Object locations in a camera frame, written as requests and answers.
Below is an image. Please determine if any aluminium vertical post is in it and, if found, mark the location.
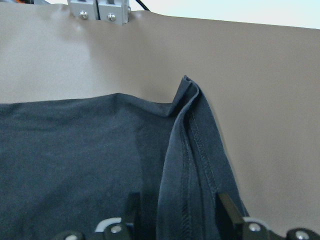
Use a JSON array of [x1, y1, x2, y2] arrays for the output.
[[67, 0, 131, 26]]

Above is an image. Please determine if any black printed t-shirt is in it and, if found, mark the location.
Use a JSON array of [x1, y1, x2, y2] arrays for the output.
[[0, 77, 246, 240]]

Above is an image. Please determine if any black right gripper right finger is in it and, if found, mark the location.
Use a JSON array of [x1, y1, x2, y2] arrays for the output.
[[217, 193, 244, 240]]

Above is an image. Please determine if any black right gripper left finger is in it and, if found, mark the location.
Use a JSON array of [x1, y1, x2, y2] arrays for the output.
[[123, 192, 141, 240]]

